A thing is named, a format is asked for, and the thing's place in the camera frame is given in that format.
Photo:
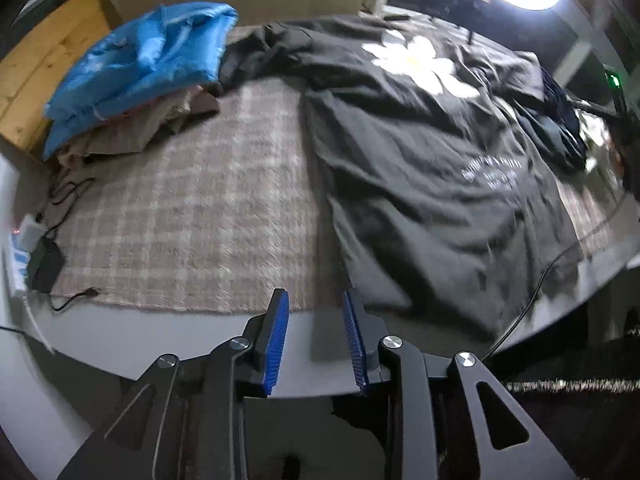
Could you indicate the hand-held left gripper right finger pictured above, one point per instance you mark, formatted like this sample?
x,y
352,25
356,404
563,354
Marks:
x,y
355,340

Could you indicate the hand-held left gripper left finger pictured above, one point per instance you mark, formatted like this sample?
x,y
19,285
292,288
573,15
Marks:
x,y
277,340

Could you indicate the black flower print T-shirt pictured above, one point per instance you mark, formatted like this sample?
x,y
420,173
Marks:
x,y
400,160

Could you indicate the blue striped garment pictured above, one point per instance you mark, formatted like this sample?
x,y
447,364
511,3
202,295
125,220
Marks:
x,y
140,60

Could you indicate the navy clothes pile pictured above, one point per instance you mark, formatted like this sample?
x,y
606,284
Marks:
x,y
555,135

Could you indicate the beige clothes pile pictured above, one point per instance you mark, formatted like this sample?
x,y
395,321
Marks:
x,y
125,135

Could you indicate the white garment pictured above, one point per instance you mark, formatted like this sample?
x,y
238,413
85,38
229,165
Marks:
x,y
595,132

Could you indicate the plaid blanket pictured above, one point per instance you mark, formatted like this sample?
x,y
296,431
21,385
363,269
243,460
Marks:
x,y
200,200

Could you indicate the black power adapter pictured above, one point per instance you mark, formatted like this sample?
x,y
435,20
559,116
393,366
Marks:
x,y
45,265

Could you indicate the person's dark clothing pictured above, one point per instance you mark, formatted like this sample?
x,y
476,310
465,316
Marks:
x,y
600,410

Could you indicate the white power strip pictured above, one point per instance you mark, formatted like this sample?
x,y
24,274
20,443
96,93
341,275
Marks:
x,y
30,232

